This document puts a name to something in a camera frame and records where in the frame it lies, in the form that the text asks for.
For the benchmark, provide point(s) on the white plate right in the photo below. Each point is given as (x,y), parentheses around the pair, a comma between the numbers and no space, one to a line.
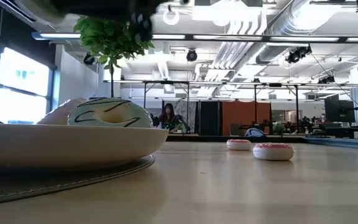
(73,146)

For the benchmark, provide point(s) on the black computer monitor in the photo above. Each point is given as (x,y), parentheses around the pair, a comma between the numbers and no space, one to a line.
(339,111)

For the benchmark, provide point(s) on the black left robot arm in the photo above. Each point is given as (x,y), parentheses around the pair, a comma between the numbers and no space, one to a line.
(104,6)

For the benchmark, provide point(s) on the long ceiling light strip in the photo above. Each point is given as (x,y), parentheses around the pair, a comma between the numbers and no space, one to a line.
(228,37)

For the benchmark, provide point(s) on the orange partition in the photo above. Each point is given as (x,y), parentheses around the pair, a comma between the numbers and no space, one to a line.
(244,113)

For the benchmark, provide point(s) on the black round ceiling fixture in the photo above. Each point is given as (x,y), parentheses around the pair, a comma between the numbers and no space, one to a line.
(191,55)
(89,59)

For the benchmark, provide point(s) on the long blue table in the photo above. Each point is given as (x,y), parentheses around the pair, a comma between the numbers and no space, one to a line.
(343,143)

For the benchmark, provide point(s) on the person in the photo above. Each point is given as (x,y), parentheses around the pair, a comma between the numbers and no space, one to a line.
(168,116)

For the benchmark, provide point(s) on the large window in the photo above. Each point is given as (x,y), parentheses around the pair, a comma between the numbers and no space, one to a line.
(20,87)

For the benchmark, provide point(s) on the large mint donut black drizzle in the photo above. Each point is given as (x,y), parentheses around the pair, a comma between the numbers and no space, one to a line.
(79,113)

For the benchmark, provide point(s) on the small pink donut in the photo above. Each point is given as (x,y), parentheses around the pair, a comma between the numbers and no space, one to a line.
(273,153)
(238,145)

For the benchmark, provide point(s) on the round grey placemat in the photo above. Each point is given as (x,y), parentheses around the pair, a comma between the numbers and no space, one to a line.
(42,183)

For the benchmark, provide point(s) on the large pink frosted donut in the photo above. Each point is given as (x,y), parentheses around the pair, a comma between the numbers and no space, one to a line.
(57,115)

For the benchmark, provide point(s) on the blue white round object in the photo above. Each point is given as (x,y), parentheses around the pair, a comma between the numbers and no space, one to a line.
(255,133)

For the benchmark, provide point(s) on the black partition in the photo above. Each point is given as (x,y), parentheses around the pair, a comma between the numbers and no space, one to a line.
(209,118)

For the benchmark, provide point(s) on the green potted plant black pot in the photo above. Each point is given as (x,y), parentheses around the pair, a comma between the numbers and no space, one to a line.
(110,40)

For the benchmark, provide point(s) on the black ceiling camera rig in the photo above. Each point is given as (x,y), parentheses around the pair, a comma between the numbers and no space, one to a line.
(297,55)

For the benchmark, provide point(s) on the small background plant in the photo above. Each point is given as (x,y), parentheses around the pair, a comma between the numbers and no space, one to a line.
(279,129)

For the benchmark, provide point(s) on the black background station frame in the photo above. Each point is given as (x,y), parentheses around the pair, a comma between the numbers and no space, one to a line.
(166,82)

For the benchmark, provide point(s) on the silver ventilation duct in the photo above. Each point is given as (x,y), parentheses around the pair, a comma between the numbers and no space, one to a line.
(284,25)

